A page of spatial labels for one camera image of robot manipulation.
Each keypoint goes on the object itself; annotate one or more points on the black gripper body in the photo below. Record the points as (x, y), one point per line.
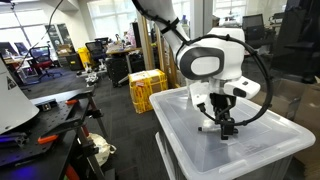
(222, 104)

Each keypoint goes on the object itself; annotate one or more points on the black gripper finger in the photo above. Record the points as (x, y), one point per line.
(232, 127)
(224, 131)

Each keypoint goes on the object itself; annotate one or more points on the black and white marker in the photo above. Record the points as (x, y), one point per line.
(208, 129)

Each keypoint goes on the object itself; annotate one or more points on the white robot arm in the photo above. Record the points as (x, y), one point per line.
(212, 62)

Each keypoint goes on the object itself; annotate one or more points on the large clear plastic bin lid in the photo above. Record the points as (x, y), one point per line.
(196, 145)

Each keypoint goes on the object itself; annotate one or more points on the clear plastic storage bin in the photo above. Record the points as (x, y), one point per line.
(217, 166)

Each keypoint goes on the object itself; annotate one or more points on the brown cardboard box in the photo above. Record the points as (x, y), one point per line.
(300, 103)

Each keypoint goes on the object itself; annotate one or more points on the yellow wrapped box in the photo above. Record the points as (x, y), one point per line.
(143, 84)

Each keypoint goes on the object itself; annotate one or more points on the white crumpled bag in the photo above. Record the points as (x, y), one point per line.
(104, 148)

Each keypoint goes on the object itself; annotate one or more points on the black perforated workbench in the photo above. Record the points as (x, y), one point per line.
(62, 114)

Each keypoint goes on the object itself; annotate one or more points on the black office chair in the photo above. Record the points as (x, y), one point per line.
(42, 61)

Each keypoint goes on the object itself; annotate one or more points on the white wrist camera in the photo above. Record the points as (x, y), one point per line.
(242, 87)

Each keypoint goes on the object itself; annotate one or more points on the orange handled clamp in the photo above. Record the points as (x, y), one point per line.
(44, 140)

